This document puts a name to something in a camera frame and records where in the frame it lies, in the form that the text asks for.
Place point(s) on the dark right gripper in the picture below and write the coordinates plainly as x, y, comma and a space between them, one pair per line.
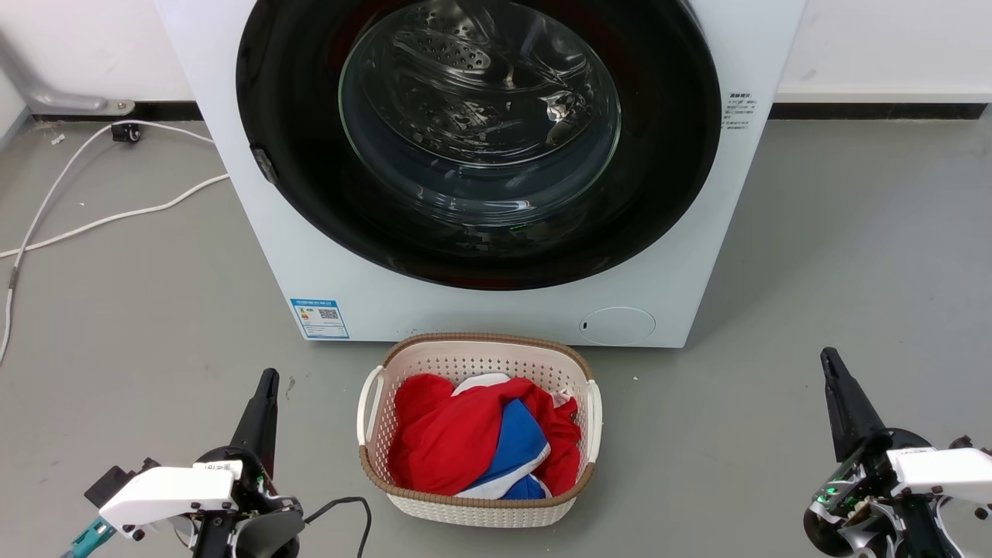
852, 504

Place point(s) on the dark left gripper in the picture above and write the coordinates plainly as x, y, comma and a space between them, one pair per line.
260, 515

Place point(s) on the white front-load washing machine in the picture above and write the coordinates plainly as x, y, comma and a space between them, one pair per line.
310, 263

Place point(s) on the black round washer door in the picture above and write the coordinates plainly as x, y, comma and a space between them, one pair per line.
325, 194

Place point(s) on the blue energy label sticker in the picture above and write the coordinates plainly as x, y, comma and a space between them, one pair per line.
319, 318

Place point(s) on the red blue white garment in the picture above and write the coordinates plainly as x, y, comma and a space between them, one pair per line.
453, 438

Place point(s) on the cream perforated laundry basket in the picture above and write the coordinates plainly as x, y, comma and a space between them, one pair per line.
473, 358

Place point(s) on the round white filter cover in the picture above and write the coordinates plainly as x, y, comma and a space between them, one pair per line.
618, 325

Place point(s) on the small printed text sticker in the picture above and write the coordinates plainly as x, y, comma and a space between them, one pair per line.
739, 112

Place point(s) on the grey drain pipe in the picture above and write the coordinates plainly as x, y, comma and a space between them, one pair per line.
46, 97

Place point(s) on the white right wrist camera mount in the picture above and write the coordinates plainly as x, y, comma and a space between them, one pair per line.
949, 469

